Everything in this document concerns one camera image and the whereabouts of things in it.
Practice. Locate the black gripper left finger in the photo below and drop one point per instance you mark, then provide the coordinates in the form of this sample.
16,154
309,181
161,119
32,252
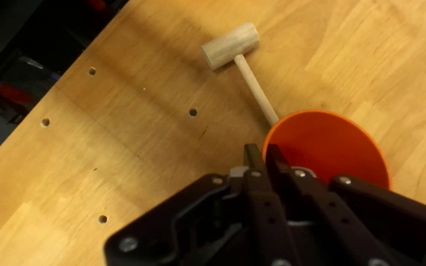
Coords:
217,221

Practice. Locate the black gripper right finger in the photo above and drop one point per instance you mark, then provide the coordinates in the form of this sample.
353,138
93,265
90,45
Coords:
350,222

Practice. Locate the orange plastic cup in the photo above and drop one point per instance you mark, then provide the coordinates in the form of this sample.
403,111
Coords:
329,145

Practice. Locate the small wooden mallet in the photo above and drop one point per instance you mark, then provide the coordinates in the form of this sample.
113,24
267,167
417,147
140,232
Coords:
232,48

